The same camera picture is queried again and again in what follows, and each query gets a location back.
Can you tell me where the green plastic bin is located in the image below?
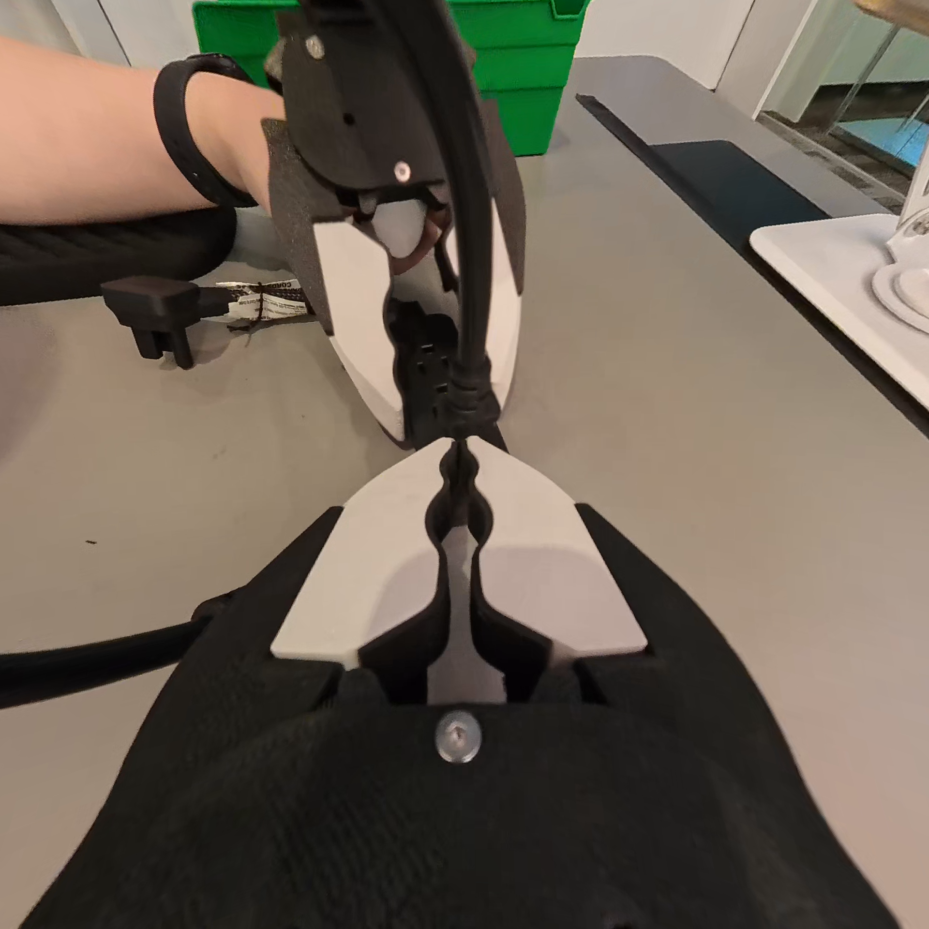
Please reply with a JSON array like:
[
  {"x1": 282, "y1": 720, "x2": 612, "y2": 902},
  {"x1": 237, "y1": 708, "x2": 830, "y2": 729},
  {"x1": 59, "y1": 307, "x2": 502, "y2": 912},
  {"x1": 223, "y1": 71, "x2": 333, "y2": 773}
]
[{"x1": 191, "y1": 0, "x2": 590, "y2": 157}]

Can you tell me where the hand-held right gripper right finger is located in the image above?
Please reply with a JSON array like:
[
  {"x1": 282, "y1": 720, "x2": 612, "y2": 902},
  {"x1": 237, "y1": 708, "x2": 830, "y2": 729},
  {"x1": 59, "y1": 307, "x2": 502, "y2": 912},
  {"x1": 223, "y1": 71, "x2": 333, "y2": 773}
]
[{"x1": 464, "y1": 434, "x2": 650, "y2": 665}]

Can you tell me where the person's left hand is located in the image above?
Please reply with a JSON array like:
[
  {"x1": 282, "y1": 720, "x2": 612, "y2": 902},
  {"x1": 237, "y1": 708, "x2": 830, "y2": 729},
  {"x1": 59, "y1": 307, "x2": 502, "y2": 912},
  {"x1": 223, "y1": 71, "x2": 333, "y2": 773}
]
[{"x1": 187, "y1": 71, "x2": 290, "y2": 208}]

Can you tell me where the black wristband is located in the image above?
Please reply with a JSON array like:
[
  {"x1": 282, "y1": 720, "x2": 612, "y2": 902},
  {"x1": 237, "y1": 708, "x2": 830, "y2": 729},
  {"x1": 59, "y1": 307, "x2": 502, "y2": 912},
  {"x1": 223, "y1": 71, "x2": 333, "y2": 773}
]
[{"x1": 152, "y1": 53, "x2": 261, "y2": 211}]

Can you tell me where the document holder with white base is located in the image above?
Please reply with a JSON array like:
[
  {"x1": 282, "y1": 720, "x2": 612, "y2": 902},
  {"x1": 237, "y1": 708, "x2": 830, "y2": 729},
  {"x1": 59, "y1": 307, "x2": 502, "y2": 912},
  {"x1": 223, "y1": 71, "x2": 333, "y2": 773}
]
[{"x1": 749, "y1": 0, "x2": 929, "y2": 438}]

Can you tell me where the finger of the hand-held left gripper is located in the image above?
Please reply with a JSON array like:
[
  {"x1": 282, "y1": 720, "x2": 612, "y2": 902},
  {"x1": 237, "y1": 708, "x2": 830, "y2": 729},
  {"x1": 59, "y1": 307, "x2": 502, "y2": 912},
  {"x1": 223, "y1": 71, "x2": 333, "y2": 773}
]
[
  {"x1": 434, "y1": 196, "x2": 525, "y2": 411},
  {"x1": 312, "y1": 216, "x2": 409, "y2": 445}
]

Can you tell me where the black power strip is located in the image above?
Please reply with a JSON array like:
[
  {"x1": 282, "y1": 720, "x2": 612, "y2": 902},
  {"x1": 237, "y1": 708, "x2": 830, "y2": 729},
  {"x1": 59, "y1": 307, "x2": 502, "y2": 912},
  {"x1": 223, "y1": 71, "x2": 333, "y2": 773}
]
[{"x1": 100, "y1": 278, "x2": 510, "y2": 452}]

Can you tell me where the black power plug cord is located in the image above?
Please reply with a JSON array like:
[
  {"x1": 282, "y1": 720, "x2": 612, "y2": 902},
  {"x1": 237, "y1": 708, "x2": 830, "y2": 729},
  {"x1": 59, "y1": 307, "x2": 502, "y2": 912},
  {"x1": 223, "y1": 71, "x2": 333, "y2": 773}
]
[{"x1": 0, "y1": 0, "x2": 502, "y2": 708}]

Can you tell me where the person's left forearm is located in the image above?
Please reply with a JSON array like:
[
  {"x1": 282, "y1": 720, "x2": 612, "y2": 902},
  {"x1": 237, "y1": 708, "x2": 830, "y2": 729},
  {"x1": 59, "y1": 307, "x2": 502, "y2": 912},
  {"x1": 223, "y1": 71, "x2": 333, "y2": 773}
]
[{"x1": 0, "y1": 35, "x2": 171, "y2": 227}]

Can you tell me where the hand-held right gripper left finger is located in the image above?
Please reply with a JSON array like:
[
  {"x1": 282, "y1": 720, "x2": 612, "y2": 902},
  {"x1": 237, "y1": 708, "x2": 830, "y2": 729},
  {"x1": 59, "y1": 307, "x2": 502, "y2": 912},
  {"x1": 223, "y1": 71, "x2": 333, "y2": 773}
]
[{"x1": 269, "y1": 435, "x2": 465, "y2": 670}]

